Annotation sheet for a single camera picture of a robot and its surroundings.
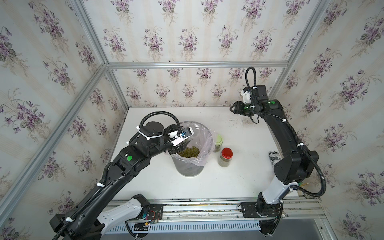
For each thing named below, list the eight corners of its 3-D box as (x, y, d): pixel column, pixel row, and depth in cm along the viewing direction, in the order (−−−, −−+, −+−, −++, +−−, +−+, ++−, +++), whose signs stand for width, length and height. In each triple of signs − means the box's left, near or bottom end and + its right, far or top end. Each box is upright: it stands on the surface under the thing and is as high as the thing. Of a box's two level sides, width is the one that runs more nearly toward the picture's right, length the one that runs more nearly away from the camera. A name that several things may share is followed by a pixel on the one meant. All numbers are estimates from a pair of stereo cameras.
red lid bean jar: (219, 167, 90) (222, 157, 80) (217, 157, 94) (221, 147, 84) (229, 167, 90) (234, 157, 80) (227, 157, 94) (232, 147, 84)
